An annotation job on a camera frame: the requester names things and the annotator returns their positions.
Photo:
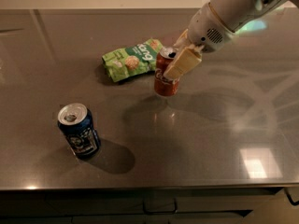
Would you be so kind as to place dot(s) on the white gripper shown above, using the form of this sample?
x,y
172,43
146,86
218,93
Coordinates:
x,y
204,28

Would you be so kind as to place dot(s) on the red coca-cola can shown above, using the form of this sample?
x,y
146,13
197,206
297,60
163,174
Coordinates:
x,y
163,86

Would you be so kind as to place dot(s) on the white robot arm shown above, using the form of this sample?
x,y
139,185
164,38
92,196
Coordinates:
x,y
246,11

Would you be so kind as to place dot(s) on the blue pepsi can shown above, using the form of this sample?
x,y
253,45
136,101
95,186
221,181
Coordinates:
x,y
76,123

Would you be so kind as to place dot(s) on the green snack bag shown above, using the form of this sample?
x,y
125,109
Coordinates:
x,y
132,61

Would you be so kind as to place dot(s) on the black drawer handle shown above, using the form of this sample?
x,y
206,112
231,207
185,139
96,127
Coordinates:
x,y
160,206

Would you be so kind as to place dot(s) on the black handle at right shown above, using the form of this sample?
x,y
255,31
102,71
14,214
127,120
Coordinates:
x,y
289,197

